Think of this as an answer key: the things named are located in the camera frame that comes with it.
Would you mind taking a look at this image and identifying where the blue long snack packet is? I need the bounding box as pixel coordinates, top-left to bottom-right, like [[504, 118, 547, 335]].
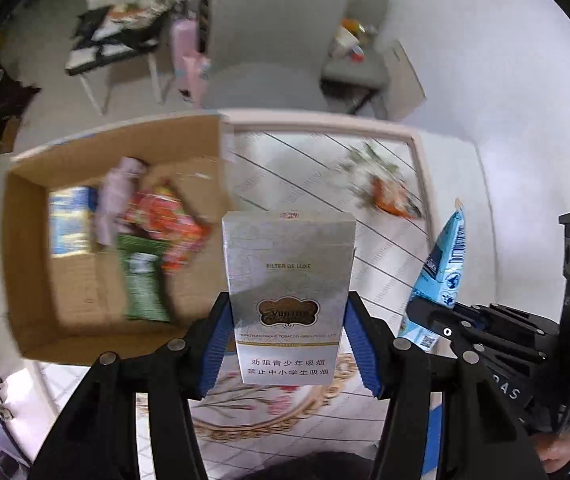
[[399, 200, 466, 352]]

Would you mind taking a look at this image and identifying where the green snack bag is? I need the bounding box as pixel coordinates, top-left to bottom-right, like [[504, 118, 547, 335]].
[[116, 234, 172, 323]]

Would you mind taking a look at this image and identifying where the yellow blue tissue pack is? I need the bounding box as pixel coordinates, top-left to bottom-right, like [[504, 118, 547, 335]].
[[49, 186, 98, 258]]

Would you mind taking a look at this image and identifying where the red floral snack bag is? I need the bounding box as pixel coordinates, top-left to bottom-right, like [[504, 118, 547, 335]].
[[124, 180, 211, 272]]

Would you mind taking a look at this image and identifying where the person's hand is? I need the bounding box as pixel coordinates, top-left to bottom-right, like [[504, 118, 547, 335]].
[[530, 431, 570, 474]]

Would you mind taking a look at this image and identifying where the orange snack wrapper pile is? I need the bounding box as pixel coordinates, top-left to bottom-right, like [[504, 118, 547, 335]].
[[339, 142, 423, 220]]

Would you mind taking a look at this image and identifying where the open cardboard box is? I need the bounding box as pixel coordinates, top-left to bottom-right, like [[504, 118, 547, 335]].
[[1, 114, 231, 365]]

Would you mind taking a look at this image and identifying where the grey chair back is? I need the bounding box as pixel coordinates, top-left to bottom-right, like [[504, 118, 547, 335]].
[[322, 0, 389, 115]]

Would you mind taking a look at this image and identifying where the grey chair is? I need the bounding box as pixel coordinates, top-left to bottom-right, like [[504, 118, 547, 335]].
[[201, 0, 348, 112], [322, 0, 389, 115]]

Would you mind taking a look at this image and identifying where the white box on chair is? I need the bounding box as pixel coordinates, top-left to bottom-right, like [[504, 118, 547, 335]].
[[329, 26, 359, 58]]

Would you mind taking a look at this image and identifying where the grey chair front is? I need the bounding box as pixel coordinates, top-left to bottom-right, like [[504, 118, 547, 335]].
[[201, 0, 348, 112]]

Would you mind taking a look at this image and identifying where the pink suitcase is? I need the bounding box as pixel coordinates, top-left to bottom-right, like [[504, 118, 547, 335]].
[[170, 0, 211, 107]]

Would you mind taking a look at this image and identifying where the white padded chair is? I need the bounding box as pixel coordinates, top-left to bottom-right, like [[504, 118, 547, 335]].
[[65, 0, 173, 115]]

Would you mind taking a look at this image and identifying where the flat board against wall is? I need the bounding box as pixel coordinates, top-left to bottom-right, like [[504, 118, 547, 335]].
[[384, 39, 426, 122]]

